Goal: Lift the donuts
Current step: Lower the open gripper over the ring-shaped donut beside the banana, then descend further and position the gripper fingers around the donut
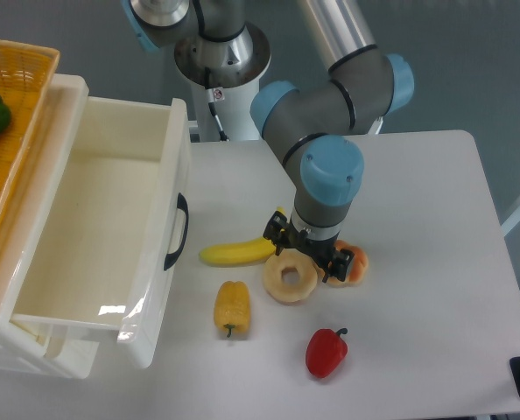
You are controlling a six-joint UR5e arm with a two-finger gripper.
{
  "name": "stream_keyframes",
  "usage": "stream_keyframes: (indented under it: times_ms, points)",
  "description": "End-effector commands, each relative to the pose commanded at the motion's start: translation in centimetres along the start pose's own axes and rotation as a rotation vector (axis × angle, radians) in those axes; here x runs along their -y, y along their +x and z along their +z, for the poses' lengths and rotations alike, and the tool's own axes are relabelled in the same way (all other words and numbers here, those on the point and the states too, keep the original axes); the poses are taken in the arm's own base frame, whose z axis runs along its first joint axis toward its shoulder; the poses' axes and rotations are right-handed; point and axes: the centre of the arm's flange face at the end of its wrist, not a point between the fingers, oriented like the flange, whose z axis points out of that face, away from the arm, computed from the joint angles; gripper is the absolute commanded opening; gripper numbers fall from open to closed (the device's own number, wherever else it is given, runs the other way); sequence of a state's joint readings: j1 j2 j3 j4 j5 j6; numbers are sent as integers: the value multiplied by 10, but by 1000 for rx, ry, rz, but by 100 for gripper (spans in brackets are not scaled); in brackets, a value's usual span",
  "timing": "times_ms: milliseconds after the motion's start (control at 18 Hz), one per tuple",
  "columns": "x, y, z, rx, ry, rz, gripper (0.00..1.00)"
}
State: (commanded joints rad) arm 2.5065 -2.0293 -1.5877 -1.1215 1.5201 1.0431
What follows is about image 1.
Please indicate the yellow bell pepper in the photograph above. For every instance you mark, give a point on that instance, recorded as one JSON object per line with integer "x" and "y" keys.
{"x": 232, "y": 310}

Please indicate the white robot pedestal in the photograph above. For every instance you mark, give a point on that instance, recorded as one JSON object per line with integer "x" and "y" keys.
{"x": 224, "y": 78}

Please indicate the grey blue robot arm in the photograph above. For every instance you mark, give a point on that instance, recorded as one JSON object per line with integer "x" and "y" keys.
{"x": 307, "y": 132}

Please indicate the white plastic drawer cabinet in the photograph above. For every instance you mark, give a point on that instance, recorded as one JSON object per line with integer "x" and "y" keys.
{"x": 35, "y": 351}

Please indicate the golden braided bread roll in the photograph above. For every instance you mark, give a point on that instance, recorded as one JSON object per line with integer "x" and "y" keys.
{"x": 359, "y": 266}

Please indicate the red bell pepper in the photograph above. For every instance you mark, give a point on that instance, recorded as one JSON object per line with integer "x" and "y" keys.
{"x": 325, "y": 352}

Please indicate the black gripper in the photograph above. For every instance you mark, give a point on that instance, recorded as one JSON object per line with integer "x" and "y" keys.
{"x": 336, "y": 263}

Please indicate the orange plastic basket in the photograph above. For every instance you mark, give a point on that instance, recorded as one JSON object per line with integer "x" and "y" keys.
{"x": 26, "y": 72}

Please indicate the beige ring donut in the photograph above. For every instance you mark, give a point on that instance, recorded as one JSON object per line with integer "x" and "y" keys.
{"x": 289, "y": 277}

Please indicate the black drawer handle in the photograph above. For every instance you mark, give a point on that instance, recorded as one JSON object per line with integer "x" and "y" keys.
{"x": 179, "y": 233}

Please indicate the white plastic drawer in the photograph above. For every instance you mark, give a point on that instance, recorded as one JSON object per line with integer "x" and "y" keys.
{"x": 97, "y": 273}

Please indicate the yellow banana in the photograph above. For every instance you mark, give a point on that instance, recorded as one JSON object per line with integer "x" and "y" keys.
{"x": 238, "y": 253}

